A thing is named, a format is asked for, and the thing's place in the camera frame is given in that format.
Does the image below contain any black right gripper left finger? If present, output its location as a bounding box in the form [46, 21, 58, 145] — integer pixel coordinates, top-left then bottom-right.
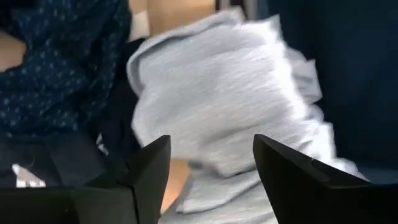
[0, 135, 172, 224]

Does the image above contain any navy dotted cloth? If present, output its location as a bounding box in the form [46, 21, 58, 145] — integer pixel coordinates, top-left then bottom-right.
[0, 0, 133, 141]

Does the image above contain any plain navy cloth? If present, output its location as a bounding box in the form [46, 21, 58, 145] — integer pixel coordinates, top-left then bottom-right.
[90, 37, 150, 187]

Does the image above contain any white grey cloth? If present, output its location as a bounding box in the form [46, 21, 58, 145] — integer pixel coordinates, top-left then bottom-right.
[126, 6, 371, 224]

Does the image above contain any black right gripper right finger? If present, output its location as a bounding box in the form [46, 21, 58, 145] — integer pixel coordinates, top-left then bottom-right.
[252, 133, 398, 224]

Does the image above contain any navy white striped fabric basket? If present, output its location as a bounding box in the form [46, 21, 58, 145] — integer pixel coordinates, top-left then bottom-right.
[257, 0, 398, 185]

